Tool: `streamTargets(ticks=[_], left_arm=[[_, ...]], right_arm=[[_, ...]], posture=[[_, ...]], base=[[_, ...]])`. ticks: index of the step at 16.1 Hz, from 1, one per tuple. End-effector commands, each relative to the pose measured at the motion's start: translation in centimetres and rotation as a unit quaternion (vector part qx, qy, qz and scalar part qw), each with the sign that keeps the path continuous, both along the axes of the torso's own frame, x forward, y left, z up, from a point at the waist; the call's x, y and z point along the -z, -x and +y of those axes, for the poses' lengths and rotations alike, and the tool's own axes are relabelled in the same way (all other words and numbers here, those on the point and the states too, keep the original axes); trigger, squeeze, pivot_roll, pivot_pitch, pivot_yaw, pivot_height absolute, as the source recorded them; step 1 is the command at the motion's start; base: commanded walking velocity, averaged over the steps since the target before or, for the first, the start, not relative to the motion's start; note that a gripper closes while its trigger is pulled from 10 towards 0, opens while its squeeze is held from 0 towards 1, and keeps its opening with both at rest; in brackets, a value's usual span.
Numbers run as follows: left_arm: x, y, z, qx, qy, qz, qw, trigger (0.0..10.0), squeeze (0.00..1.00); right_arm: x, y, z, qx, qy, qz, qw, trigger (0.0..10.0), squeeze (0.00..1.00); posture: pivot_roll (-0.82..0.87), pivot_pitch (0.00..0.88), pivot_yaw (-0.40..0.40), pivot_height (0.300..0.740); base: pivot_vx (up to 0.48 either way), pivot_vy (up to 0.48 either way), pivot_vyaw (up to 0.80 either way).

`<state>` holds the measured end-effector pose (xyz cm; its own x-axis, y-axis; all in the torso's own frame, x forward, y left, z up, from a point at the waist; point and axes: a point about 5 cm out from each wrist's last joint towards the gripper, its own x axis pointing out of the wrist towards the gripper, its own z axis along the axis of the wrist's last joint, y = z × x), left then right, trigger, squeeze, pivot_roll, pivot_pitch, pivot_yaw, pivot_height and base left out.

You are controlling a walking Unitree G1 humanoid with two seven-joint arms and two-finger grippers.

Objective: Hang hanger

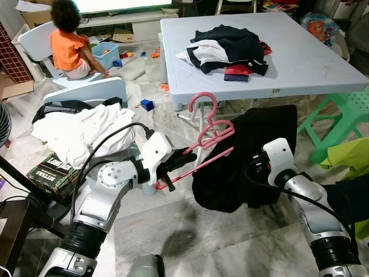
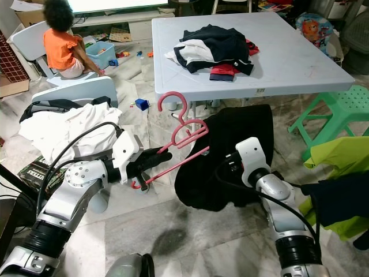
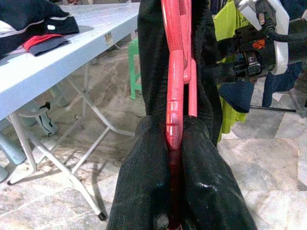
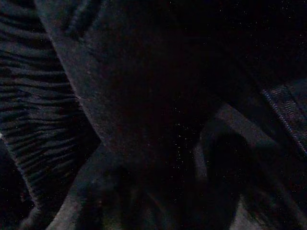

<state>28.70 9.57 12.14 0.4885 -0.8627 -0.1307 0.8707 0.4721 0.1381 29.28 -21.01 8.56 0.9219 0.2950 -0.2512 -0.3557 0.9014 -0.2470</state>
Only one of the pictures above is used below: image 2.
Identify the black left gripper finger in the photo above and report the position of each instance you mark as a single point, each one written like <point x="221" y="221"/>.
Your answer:
<point x="158" y="156"/>

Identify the red pink plastic hanger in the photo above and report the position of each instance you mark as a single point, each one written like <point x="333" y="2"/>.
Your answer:
<point x="185" y="107"/>

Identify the white garment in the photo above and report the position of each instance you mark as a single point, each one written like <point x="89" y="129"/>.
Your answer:
<point x="63" y="133"/>

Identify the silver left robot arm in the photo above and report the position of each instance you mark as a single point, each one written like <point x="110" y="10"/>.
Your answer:
<point x="86" y="190"/>

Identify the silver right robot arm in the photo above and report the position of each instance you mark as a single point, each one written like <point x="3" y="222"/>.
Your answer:
<point x="282" y="202"/>

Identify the black green printed box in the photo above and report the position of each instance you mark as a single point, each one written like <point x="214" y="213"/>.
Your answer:
<point x="40" y="176"/>

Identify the red folded garment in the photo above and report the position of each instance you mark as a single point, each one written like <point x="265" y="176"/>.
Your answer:
<point x="223" y="71"/>

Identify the grey robot left foot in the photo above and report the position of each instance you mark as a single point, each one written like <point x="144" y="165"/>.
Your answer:
<point x="127" y="268"/>

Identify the light blue child chair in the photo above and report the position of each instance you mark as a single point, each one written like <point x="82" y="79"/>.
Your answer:
<point x="29" y="40"/>
<point x="75" y="90"/>

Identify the lime green shirt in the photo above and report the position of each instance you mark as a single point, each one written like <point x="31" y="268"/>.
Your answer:
<point x="340" y="153"/>

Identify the navy blue garment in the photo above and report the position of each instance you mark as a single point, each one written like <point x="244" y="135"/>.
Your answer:
<point x="340" y="199"/>

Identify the white crumpled clothing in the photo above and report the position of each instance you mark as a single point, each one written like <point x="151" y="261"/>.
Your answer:
<point x="199" y="52"/>

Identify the blue plastic toy bin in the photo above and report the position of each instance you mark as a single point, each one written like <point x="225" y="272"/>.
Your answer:
<point x="101" y="56"/>

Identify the light blue plastic table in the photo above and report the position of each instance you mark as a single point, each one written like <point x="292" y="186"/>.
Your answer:
<point x="294" y="63"/>

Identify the black clothing pile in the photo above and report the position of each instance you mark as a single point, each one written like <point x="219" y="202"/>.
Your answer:
<point x="219" y="40"/>

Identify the green plastic stool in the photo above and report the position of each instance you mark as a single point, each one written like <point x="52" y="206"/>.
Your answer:
<point x="346" y="98"/>

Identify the white television stand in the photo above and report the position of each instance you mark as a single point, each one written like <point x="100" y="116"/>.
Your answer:
<point x="132" y="26"/>

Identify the child in orange top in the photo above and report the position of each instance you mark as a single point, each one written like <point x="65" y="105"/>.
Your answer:
<point x="60" y="49"/>

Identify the flat brown cardboard piece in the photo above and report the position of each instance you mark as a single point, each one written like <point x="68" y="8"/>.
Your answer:
<point x="12" y="86"/>

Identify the flat screen television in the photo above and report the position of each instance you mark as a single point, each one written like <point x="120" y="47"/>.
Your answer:
<point x="121" y="4"/>

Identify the red brick pattern panel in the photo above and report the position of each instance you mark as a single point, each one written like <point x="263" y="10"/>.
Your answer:
<point x="6" y="63"/>

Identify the blue lion print cushion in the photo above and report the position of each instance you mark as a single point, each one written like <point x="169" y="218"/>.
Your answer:
<point x="311" y="26"/>

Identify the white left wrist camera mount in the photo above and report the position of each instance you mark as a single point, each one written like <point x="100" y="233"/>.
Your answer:
<point x="130" y="151"/>

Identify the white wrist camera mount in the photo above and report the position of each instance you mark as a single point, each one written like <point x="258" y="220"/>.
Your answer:
<point x="130" y="151"/>
<point x="253" y="153"/>

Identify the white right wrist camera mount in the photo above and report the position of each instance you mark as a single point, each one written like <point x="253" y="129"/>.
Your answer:
<point x="253" y="153"/>

